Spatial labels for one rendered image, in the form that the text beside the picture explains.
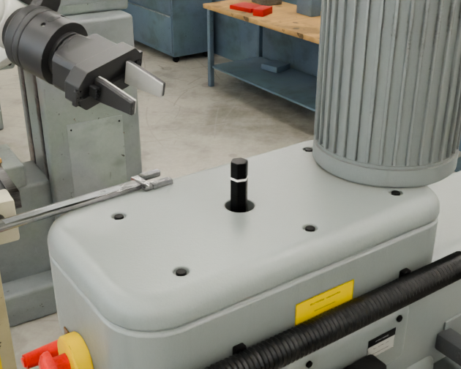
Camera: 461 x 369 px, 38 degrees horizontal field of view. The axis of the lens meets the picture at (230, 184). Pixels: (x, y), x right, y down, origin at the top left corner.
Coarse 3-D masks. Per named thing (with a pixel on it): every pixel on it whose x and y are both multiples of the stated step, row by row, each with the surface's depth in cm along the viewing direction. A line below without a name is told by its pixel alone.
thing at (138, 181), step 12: (132, 180) 88; (144, 180) 88; (156, 180) 88; (168, 180) 88; (96, 192) 85; (108, 192) 85; (120, 192) 85; (60, 204) 82; (72, 204) 82; (84, 204) 83; (12, 216) 79; (24, 216) 79; (36, 216) 79; (48, 216) 80; (0, 228) 77
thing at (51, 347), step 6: (54, 342) 87; (36, 348) 87; (42, 348) 86; (48, 348) 87; (54, 348) 87; (24, 354) 86; (30, 354) 86; (36, 354) 86; (54, 354) 87; (24, 360) 85; (30, 360) 85; (36, 360) 86; (24, 366) 85; (30, 366) 85
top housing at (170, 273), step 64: (192, 192) 87; (256, 192) 87; (320, 192) 87; (384, 192) 87; (64, 256) 75; (128, 256) 73; (192, 256) 73; (256, 256) 73; (320, 256) 76; (384, 256) 82; (64, 320) 81; (128, 320) 66; (192, 320) 67; (256, 320) 73
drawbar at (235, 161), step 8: (232, 160) 81; (240, 160) 81; (232, 168) 81; (240, 168) 80; (232, 176) 81; (240, 176) 81; (232, 184) 82; (240, 184) 81; (232, 192) 82; (240, 192) 81; (232, 200) 82; (240, 200) 82; (232, 208) 83; (240, 208) 82
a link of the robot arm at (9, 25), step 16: (0, 0) 88; (16, 0) 89; (32, 0) 89; (48, 0) 90; (0, 16) 88; (16, 16) 87; (32, 16) 87; (0, 32) 89; (16, 32) 86; (16, 48) 87; (16, 64) 90
